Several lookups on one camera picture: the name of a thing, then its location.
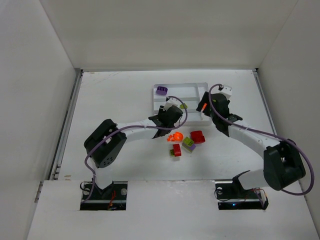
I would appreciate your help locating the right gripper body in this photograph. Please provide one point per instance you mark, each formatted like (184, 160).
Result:
(207, 103)

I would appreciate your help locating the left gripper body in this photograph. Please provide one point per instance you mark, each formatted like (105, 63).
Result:
(162, 111)

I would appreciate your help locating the small lime green lego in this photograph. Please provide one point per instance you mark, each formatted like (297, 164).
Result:
(183, 106)

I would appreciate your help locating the orange round lego piece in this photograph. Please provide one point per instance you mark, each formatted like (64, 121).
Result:
(203, 107)

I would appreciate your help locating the purple round lego brick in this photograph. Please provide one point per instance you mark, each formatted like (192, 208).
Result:
(161, 91)

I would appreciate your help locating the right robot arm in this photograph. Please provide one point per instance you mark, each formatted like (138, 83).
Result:
(282, 163)

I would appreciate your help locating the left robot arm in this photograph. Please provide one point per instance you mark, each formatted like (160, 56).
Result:
(105, 143)

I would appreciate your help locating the orange flower lego piece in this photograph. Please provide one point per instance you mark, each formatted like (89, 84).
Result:
(175, 137)

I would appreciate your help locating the green and purple lego stack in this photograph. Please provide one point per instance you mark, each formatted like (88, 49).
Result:
(188, 144)

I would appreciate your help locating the large red lego block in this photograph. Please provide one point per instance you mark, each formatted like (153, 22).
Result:
(197, 137)

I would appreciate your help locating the red and green lego stack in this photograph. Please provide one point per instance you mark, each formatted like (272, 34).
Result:
(175, 151)

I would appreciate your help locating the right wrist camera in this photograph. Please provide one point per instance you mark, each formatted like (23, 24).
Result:
(226, 90)

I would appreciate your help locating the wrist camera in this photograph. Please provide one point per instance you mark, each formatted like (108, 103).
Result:
(170, 102)
(226, 90)

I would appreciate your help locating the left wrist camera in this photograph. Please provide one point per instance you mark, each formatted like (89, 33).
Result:
(170, 102)

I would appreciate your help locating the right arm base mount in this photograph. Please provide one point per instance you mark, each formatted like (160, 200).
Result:
(230, 195)

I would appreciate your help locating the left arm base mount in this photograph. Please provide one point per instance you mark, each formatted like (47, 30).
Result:
(112, 198)

